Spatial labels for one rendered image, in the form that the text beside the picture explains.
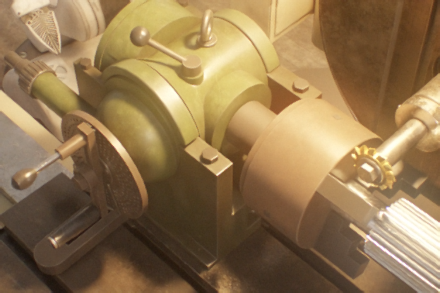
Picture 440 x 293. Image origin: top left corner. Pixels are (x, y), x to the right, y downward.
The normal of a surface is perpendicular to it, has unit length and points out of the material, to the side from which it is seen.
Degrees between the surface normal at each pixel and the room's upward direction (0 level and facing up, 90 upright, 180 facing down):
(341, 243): 65
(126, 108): 21
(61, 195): 0
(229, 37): 13
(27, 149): 0
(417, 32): 90
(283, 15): 90
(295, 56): 0
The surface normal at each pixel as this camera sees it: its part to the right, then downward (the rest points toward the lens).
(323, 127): 0.07, -0.69
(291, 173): -0.48, -0.10
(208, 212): -0.71, 0.54
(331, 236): -0.64, 0.22
